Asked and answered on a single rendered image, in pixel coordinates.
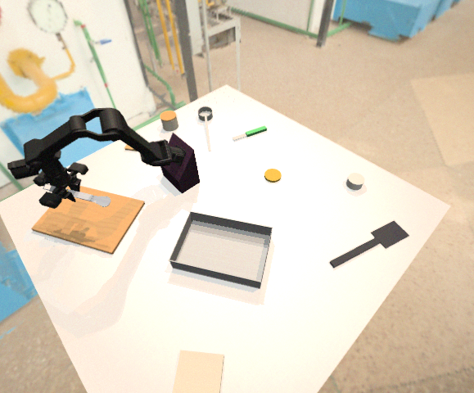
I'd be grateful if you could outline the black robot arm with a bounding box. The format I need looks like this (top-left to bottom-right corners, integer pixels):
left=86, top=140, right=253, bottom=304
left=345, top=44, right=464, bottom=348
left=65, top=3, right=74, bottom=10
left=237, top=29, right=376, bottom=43
left=7, top=107, right=186, bottom=187

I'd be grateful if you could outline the beige rectangular block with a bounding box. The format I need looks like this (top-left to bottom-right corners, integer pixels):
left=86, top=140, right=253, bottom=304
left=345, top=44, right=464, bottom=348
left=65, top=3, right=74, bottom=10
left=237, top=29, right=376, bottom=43
left=172, top=350, right=224, bottom=393

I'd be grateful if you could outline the light wooden board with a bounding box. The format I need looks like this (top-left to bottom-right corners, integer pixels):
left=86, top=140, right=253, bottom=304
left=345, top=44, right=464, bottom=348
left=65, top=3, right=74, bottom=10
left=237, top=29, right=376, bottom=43
left=31, top=186, right=145, bottom=255

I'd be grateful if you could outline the orange flat disc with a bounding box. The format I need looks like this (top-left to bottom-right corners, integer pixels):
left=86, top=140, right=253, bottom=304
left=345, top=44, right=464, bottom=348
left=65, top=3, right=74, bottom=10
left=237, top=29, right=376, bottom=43
left=264, top=169, right=282, bottom=183

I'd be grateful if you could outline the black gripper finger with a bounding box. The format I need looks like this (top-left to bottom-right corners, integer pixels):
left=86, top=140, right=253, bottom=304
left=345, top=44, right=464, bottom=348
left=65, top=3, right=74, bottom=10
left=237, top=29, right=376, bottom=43
left=62, top=192, right=76, bottom=202
left=69, top=178, right=82, bottom=192

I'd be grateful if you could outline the grey cylinder with orange lid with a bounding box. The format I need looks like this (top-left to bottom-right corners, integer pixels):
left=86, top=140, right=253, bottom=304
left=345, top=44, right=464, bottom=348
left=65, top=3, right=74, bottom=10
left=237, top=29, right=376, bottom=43
left=160, top=111, right=178, bottom=131

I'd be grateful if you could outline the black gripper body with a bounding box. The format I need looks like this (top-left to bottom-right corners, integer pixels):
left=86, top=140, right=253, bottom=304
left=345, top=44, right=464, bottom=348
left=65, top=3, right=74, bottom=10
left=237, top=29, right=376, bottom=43
left=38, top=162, right=88, bottom=209

